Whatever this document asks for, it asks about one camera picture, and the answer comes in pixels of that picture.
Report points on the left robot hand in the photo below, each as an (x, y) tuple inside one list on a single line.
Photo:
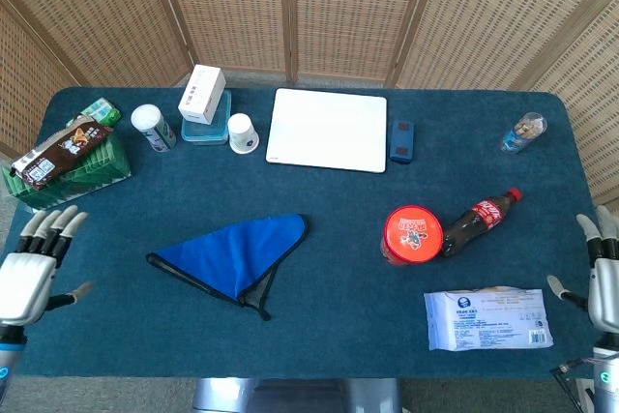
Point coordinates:
[(24, 282)]

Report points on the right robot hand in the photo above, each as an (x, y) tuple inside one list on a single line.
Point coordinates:
[(607, 287)]

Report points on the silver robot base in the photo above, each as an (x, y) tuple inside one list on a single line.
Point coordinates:
[(295, 396)]

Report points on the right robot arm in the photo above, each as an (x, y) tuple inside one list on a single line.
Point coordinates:
[(604, 379)]

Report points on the white wet wipes pack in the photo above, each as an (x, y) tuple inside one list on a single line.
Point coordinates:
[(488, 321)]

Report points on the brown snack bag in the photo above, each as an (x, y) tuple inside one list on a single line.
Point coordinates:
[(58, 152)]

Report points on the cola bottle red cap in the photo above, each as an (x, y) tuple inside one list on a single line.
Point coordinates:
[(476, 222)]

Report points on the small clear jar blue label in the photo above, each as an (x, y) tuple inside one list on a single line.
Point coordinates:
[(524, 132)]

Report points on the green tissue pack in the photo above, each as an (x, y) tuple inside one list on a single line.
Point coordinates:
[(101, 110)]

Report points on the red lidded round can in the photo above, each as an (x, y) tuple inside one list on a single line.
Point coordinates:
[(413, 234)]

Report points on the white green cylindrical can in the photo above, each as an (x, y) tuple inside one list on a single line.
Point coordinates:
[(152, 127)]

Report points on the clear container blue lid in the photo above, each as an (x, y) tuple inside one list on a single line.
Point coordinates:
[(205, 132)]

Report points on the blue whiteboard eraser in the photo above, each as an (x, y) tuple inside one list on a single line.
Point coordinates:
[(402, 139)]

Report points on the white cardboard box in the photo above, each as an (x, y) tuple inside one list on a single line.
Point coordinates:
[(202, 94)]

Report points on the white floral paper cup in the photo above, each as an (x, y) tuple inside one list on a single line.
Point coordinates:
[(242, 132)]

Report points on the blue table cloth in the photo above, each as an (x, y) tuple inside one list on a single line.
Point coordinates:
[(338, 335)]

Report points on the white whiteboard black rim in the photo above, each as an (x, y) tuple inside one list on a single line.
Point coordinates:
[(326, 130)]

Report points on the woven bamboo folding screen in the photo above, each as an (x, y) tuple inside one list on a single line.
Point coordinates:
[(338, 11)]

